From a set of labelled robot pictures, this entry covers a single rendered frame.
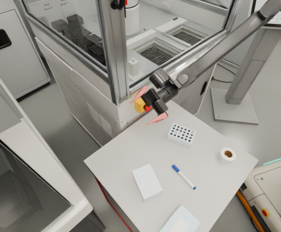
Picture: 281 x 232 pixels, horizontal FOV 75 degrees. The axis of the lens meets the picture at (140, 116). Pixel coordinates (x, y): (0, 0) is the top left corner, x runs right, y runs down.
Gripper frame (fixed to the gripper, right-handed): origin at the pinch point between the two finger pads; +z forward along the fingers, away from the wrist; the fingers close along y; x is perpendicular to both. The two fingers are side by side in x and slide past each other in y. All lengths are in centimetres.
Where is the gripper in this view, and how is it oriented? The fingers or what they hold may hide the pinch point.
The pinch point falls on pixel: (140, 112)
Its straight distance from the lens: 66.1
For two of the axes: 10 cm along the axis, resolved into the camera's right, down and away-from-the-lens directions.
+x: 4.4, -3.1, -8.4
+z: -6.9, 4.9, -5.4
